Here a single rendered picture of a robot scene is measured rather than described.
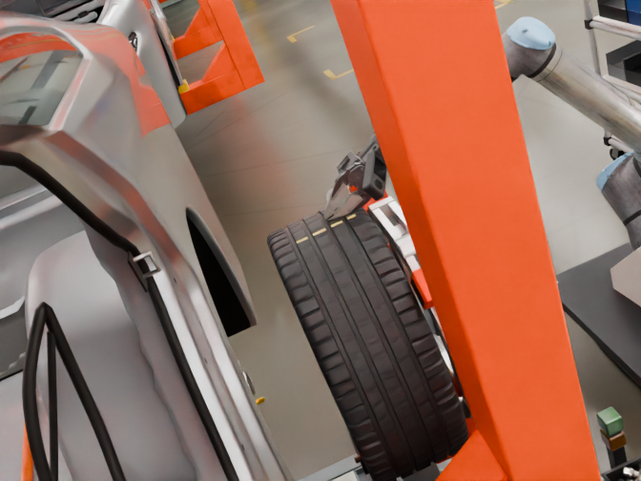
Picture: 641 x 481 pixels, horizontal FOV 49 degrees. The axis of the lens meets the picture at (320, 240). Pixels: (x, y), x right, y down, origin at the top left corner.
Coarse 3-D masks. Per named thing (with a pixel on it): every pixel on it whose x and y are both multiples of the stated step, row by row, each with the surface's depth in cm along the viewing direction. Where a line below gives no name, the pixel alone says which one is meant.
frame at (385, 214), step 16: (368, 208) 170; (384, 208) 166; (400, 208) 162; (384, 224) 159; (400, 240) 151; (400, 256) 152; (416, 256) 149; (448, 352) 148; (448, 368) 187; (464, 400) 154
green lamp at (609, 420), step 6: (606, 408) 153; (612, 408) 152; (600, 414) 152; (606, 414) 152; (612, 414) 151; (618, 414) 151; (600, 420) 152; (606, 420) 151; (612, 420) 150; (618, 420) 150; (600, 426) 154; (606, 426) 150; (612, 426) 150; (618, 426) 151; (606, 432) 152; (612, 432) 151
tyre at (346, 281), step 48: (288, 240) 155; (336, 240) 151; (384, 240) 148; (288, 288) 145; (336, 288) 143; (384, 288) 141; (336, 336) 140; (384, 336) 139; (432, 336) 140; (336, 384) 138; (384, 384) 139; (432, 384) 140; (384, 432) 141; (432, 432) 145; (384, 480) 152
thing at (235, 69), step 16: (208, 0) 474; (224, 0) 476; (224, 16) 481; (224, 32) 485; (240, 32) 488; (224, 48) 491; (240, 48) 492; (224, 64) 496; (240, 64) 497; (256, 64) 500; (208, 80) 498; (224, 80) 499; (240, 80) 502; (256, 80) 505; (192, 96) 499; (208, 96) 501; (224, 96) 504; (192, 112) 503
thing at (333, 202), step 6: (342, 186) 152; (330, 192) 157; (342, 192) 153; (348, 192) 153; (330, 198) 153; (336, 198) 153; (342, 198) 154; (330, 204) 154; (336, 204) 154; (324, 210) 155; (330, 210) 154; (324, 216) 156; (330, 216) 155
